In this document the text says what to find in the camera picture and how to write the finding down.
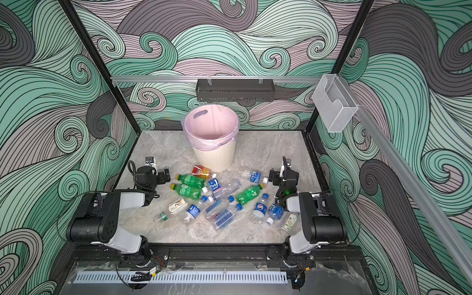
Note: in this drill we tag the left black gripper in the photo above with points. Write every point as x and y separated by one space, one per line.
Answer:
162 176

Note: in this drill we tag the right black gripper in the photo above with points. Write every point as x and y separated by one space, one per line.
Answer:
281 175

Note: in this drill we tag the green bottle yellow cap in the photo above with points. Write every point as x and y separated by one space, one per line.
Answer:
186 191
249 194
191 180

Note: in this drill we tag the small bottle green cap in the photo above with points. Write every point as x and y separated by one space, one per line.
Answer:
172 210

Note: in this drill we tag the short blue label bottle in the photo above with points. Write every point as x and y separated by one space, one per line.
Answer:
274 214

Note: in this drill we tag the Pepsi bottle blue cap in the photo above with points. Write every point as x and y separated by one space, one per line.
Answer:
260 209

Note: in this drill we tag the clear green label bottle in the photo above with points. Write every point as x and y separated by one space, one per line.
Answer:
289 222

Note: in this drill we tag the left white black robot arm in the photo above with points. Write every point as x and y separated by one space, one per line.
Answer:
96 219

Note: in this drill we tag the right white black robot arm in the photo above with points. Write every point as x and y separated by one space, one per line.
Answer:
310 220

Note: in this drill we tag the cream ribbed waste bin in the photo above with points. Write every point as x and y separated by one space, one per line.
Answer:
217 160

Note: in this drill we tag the pink plastic bin liner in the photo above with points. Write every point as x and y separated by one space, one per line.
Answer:
210 126

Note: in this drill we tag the red yellow label bottle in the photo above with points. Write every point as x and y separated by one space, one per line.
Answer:
202 172

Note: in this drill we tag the blue label bottle white cap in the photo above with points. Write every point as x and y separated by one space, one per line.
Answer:
216 181

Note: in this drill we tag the clear Ganten bottle white cap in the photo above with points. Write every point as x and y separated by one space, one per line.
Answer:
225 190

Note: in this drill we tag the sky label clear bottle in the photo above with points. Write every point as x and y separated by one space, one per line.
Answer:
226 216

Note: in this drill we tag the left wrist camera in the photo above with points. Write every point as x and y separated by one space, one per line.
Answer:
150 161

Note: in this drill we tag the clear acrylic wall holder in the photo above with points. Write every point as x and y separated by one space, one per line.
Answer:
334 100

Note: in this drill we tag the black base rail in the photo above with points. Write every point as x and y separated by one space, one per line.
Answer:
175 256

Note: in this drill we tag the black wall shelf tray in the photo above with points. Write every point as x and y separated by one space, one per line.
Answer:
235 90

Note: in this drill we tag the aluminium rail back wall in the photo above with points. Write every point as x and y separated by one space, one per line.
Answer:
194 79

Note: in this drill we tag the aluminium rail wall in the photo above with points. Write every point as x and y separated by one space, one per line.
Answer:
194 79
377 125

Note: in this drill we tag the white slotted cable duct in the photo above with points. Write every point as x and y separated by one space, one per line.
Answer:
185 277

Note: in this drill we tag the aluminium rail right wall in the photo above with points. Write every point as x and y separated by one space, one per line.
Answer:
377 125

